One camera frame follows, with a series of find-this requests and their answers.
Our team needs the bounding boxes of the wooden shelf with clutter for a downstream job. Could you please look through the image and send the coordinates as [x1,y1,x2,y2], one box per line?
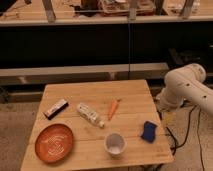
[0,0,213,27]

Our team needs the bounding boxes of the orange plate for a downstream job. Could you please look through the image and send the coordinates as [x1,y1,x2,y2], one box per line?
[35,124,74,163]

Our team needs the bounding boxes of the white paper cup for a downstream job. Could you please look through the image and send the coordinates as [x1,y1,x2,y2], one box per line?
[104,133,126,157]

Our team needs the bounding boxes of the black floor cables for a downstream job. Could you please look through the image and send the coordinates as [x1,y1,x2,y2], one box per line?
[156,104,206,171]

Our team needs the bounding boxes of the lower wooden shelf board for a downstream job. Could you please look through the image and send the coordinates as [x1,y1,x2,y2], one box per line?
[0,62,169,77]

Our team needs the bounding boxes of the blue sponge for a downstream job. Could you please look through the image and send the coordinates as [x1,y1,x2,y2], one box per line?
[141,121,157,143]

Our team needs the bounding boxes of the orange pepper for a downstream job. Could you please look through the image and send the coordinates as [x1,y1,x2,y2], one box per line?
[108,99,121,121]

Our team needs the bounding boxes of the clear plastic bottle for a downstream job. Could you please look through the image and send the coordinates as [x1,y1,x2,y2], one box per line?
[77,103,105,128]

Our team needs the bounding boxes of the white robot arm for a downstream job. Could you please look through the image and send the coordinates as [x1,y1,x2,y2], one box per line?
[157,63,213,116]

